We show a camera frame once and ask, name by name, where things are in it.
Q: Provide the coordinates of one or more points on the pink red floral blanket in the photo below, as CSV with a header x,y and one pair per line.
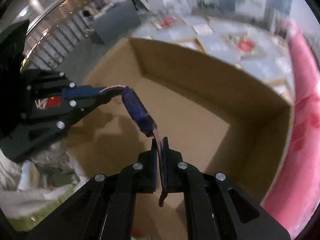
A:
x,y
294,197

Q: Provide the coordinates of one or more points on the brown cardboard box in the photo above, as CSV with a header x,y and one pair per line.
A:
x,y
220,119

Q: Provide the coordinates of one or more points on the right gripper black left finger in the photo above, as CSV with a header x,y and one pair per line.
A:
x,y
103,208

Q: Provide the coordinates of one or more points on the fruit pattern table cover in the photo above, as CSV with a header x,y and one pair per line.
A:
x,y
243,45

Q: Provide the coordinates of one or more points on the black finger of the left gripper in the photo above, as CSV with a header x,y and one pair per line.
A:
x,y
41,128
41,84

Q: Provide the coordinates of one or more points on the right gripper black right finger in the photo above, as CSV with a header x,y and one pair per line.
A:
x,y
215,208

